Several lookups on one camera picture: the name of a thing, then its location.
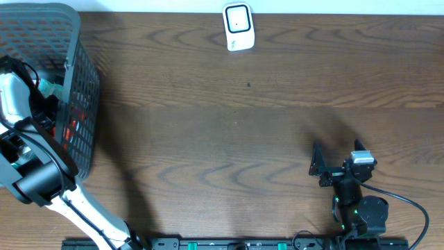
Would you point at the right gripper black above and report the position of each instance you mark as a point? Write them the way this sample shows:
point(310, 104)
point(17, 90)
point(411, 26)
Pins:
point(318, 167)

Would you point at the light green wipes pack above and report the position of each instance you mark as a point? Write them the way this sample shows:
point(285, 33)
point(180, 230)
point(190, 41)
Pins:
point(47, 89)

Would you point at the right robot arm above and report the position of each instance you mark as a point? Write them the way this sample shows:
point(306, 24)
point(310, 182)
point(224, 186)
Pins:
point(363, 218)

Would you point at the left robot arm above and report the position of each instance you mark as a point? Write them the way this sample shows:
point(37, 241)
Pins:
point(36, 168)

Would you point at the white barcode scanner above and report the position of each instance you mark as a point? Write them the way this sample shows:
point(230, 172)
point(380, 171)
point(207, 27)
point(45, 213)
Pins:
point(239, 27)

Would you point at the grey plastic mesh basket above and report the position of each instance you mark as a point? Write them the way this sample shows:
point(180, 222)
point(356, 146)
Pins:
point(47, 37)

